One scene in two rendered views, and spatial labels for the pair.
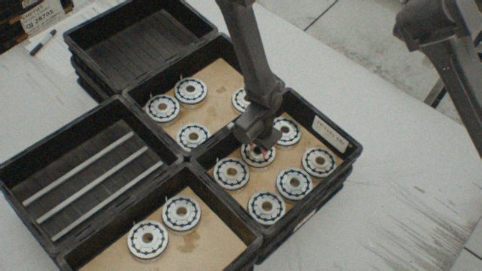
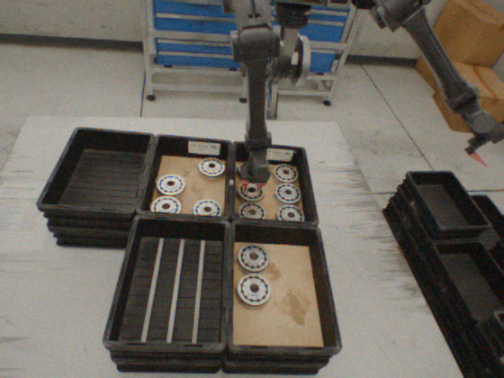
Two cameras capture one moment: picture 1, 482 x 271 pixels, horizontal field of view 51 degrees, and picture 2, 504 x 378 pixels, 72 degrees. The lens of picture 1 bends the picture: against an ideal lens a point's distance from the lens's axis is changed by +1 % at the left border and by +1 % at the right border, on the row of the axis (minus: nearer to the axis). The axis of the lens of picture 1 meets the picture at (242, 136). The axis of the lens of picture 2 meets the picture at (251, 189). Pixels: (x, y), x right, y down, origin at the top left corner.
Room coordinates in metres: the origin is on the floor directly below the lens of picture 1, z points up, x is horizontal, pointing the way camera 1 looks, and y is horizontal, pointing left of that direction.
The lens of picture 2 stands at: (0.20, 0.62, 1.83)
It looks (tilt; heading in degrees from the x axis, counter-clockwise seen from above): 47 degrees down; 311
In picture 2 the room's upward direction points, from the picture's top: 11 degrees clockwise
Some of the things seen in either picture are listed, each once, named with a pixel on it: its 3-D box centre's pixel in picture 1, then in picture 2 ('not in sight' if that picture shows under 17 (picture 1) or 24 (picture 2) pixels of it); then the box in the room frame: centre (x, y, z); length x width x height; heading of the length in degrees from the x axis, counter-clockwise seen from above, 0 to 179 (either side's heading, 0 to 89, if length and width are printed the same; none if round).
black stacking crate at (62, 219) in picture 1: (93, 177); (175, 283); (0.63, 0.38, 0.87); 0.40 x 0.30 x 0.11; 141
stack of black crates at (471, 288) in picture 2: not in sight; (458, 292); (-0.01, -0.87, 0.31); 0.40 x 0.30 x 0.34; 148
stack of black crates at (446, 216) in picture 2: not in sight; (426, 222); (0.33, -1.08, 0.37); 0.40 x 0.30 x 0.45; 148
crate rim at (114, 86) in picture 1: (142, 35); (103, 167); (1.13, 0.36, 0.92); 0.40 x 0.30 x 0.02; 141
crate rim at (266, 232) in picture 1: (278, 155); (271, 181); (0.75, -0.11, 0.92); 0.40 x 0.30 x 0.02; 141
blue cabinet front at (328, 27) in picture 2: not in sight; (299, 40); (2.00, -1.66, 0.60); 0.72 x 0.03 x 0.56; 58
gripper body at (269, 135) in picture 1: (262, 126); (255, 167); (0.79, -0.05, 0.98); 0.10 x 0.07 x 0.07; 57
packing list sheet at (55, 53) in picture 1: (78, 36); (18, 214); (1.28, 0.65, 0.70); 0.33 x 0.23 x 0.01; 148
